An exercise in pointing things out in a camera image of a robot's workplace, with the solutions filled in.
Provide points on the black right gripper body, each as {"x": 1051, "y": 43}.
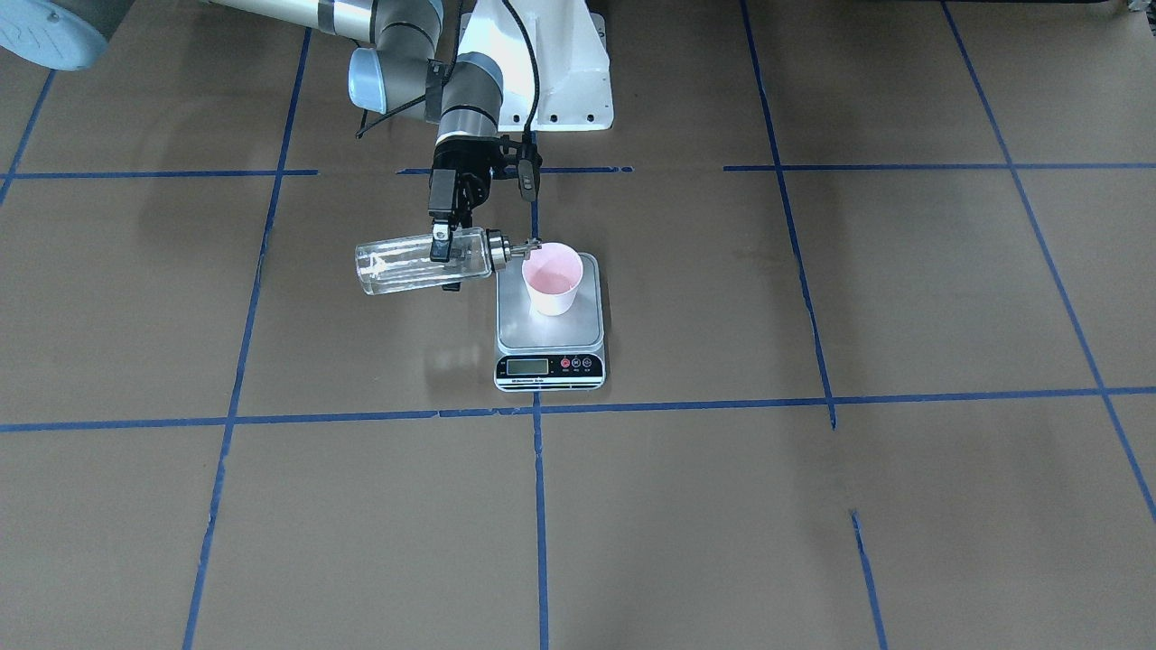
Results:
{"x": 458, "y": 166}

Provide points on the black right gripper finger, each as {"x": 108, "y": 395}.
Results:
{"x": 441, "y": 240}
{"x": 461, "y": 264}

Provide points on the clear glass sauce bottle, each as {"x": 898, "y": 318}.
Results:
{"x": 403, "y": 264}

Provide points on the pink plastic cup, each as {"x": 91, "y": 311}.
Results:
{"x": 552, "y": 275}

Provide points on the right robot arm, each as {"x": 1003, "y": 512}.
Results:
{"x": 164, "y": 84}

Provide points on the silver digital kitchen scale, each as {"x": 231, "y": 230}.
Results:
{"x": 549, "y": 352}

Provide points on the white pedestal column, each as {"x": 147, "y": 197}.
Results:
{"x": 554, "y": 64}

